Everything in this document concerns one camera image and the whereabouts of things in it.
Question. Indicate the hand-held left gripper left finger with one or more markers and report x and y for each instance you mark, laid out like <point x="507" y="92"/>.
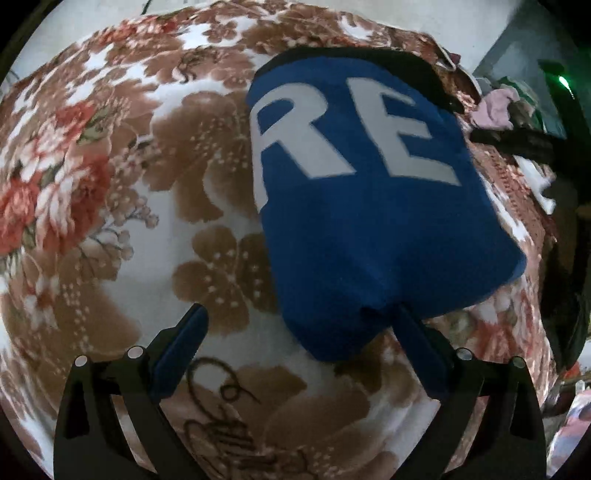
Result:
<point x="182" y="346"/>

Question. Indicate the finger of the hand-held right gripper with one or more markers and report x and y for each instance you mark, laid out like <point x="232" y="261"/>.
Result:
<point x="512" y="142"/>

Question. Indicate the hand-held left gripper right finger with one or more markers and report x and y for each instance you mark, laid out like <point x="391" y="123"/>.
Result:
<point x="422" y="350"/>

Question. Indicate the blue black sweatshirt white letters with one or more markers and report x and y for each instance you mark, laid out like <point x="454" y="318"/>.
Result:
<point x="369" y="221"/>

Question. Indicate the pink cloth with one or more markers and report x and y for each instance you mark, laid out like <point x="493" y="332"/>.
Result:
<point x="496" y="108"/>

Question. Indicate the green white cloth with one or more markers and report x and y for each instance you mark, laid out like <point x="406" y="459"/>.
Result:
<point x="526" y="99"/>

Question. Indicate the floral blanket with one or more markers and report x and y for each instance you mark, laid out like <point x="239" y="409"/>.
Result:
<point x="138" y="230"/>

